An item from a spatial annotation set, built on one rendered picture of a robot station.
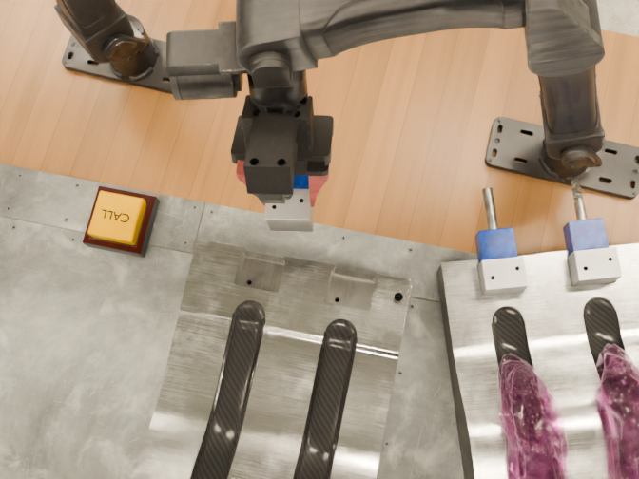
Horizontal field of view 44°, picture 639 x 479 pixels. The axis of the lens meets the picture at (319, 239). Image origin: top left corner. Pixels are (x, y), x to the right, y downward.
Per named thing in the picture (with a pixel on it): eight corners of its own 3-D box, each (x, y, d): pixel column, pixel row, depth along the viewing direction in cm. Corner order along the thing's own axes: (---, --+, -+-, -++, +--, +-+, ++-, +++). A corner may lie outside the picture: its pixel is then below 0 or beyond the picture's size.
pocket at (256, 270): (247, 254, 97) (242, 247, 93) (289, 262, 96) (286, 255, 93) (239, 290, 96) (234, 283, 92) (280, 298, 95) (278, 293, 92)
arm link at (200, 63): (180, 127, 77) (150, 70, 66) (180, 47, 79) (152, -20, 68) (297, 122, 77) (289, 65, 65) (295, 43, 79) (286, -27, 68)
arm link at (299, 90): (237, 119, 76) (228, 59, 71) (240, 84, 80) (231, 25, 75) (308, 116, 76) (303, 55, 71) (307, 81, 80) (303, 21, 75)
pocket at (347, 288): (333, 271, 96) (332, 264, 92) (376, 279, 95) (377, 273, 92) (325, 307, 95) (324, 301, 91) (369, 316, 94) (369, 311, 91)
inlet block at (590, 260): (549, 188, 100) (559, 174, 94) (589, 184, 100) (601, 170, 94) (567, 290, 96) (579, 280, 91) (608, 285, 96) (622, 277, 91)
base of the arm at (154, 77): (183, 73, 101) (200, 25, 103) (39, 40, 103) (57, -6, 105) (196, 99, 109) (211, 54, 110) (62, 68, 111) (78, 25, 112)
